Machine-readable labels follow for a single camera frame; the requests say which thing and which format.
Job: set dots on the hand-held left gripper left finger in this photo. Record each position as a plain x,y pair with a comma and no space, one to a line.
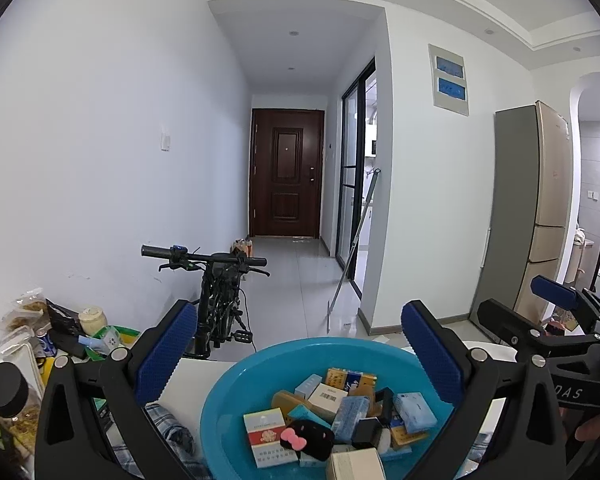
167,355

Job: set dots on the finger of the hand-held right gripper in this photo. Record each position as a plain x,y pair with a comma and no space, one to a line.
510,322
552,290

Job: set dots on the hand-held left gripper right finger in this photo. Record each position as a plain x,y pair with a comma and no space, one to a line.
430,360

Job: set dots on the pale blue packet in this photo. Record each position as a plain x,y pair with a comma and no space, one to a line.
414,412

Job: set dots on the yellow packet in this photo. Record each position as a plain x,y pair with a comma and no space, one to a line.
407,436

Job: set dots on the blue plastic basin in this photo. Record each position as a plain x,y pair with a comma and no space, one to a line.
225,410

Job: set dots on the yellow blue box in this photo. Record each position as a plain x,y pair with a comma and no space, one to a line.
350,379

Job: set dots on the small black box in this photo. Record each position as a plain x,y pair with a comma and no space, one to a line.
366,434

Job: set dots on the blue tissue pack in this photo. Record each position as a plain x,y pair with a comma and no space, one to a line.
350,417

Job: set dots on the white barcode box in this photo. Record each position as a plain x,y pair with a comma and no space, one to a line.
327,399

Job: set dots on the light blue small box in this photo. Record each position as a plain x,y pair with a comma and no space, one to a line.
307,386

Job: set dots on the beige cardboard box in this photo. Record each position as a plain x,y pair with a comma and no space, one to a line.
355,465

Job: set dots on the brown box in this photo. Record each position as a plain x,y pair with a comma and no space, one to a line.
287,402

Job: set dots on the red white cigarette box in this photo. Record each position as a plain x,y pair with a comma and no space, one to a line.
267,437

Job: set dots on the black plush with pink bow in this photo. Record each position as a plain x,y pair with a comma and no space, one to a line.
307,440

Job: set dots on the person's right hand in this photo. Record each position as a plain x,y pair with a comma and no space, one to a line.
597,422

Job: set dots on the yellow bin with green rim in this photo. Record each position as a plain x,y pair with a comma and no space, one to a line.
127,333

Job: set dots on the green white carton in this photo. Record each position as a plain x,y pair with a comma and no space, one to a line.
105,340

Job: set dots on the blue plaid cloth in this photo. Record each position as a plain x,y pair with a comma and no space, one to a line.
170,425

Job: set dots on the black bicycle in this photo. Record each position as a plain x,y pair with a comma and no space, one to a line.
225,300

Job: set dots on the jar with cream lid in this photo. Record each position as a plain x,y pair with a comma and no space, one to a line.
91,320

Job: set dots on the beige refrigerator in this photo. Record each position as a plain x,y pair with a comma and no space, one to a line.
525,200

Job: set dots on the black foil bag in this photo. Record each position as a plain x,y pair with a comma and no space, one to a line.
65,325

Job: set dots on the blue can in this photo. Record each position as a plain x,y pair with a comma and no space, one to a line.
47,346

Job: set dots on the orange bag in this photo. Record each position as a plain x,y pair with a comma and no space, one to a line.
241,247

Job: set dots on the clear plastic food bag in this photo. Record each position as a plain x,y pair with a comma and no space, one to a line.
22,355

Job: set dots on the clear snack bag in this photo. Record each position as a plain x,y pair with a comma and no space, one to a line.
25,310

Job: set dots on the clear jar black lid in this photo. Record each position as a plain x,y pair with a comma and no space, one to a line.
7,390

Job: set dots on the black framed glass door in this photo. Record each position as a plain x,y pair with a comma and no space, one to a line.
352,160

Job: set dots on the brown wooden door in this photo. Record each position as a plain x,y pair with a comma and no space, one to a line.
286,170

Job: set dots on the white wall switch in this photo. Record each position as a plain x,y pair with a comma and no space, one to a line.
165,142

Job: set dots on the grey wall panel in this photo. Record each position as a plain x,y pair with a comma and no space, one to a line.
449,80

